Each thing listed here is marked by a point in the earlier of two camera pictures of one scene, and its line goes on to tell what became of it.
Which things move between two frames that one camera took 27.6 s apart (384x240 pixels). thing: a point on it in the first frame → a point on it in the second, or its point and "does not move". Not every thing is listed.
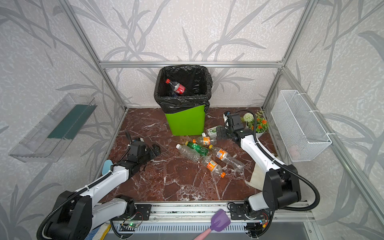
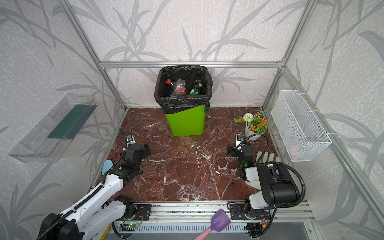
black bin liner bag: x=180 y=88 does not move
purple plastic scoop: x=220 y=221 does not move
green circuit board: x=132 y=225 does not move
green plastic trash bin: x=188 y=122 does not move
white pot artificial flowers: x=262 y=124 does not move
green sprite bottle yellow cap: x=202 y=151 → x=196 y=90
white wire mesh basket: x=296 y=127 does not move
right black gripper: x=222 y=132 → x=237 y=150
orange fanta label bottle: x=232 y=162 → x=180 y=88
